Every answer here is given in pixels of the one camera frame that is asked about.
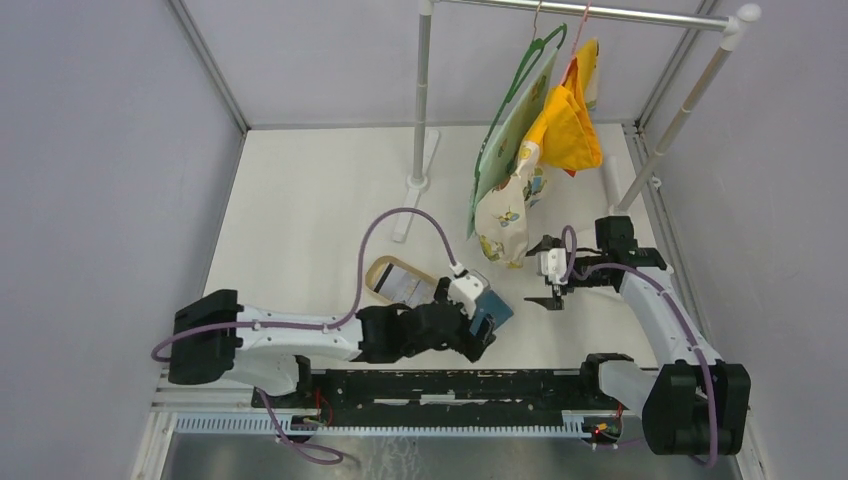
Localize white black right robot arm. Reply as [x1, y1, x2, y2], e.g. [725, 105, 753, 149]
[527, 215, 751, 465]

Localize yellow child shirt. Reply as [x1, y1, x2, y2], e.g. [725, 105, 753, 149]
[518, 38, 604, 176]

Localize silver white clothes rack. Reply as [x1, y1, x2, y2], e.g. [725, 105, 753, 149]
[392, 0, 763, 244]

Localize beige oval card tray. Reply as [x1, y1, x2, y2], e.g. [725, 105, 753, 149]
[364, 255, 438, 308]

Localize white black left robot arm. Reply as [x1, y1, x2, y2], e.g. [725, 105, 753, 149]
[167, 289, 513, 408]

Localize silver magnetic stripe card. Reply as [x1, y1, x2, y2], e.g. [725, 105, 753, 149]
[371, 261, 437, 308]

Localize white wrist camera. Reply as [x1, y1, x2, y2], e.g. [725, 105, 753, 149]
[447, 263, 490, 319]
[534, 247, 574, 286]

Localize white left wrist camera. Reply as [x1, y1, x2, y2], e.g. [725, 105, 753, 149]
[447, 263, 490, 319]

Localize green clothes hanger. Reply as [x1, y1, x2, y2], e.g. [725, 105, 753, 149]
[472, 23, 570, 193]

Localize white cartoon print garment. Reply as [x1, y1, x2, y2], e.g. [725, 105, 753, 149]
[472, 76, 597, 268]

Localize pink clothes hanger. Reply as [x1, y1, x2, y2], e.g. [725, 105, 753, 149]
[531, 0, 593, 86]

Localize mint cartoon print cloth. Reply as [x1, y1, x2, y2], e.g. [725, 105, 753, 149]
[466, 39, 558, 237]

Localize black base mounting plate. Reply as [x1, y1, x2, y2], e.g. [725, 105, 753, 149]
[269, 369, 620, 428]

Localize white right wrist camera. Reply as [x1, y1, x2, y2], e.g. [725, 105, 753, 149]
[534, 247, 574, 286]

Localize white slotted cable duct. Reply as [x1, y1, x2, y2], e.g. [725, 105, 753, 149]
[175, 413, 591, 440]

